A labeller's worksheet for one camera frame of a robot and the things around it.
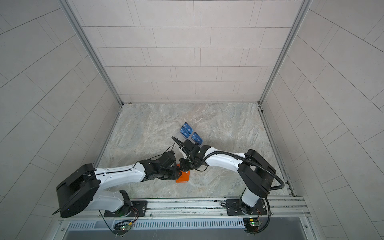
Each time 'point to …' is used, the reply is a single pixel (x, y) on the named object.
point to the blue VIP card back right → (196, 138)
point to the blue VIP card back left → (188, 128)
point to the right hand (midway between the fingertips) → (180, 170)
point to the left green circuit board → (122, 229)
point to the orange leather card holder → (184, 177)
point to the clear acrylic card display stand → (191, 138)
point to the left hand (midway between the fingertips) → (183, 174)
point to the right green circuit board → (251, 225)
